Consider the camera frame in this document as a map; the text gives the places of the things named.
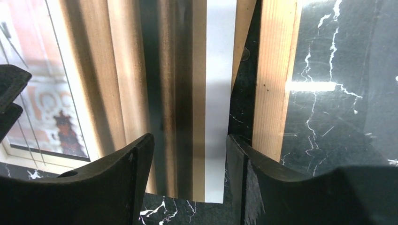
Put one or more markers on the brown backing board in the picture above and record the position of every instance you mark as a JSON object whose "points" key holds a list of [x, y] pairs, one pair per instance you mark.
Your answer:
{"points": [[244, 14]]}

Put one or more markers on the wooden picture frame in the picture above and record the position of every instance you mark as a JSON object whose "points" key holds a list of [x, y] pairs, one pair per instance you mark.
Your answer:
{"points": [[279, 29]]}

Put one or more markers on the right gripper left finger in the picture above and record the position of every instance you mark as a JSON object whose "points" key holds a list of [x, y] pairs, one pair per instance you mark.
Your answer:
{"points": [[108, 191]]}

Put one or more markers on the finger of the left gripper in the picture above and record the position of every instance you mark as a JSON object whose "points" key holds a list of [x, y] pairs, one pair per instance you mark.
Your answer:
{"points": [[12, 82]]}

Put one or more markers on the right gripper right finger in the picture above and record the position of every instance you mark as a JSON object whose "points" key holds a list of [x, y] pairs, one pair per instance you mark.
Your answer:
{"points": [[265, 192]]}

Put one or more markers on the printed photo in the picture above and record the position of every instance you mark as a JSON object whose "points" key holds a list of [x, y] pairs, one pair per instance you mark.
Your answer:
{"points": [[105, 72]]}

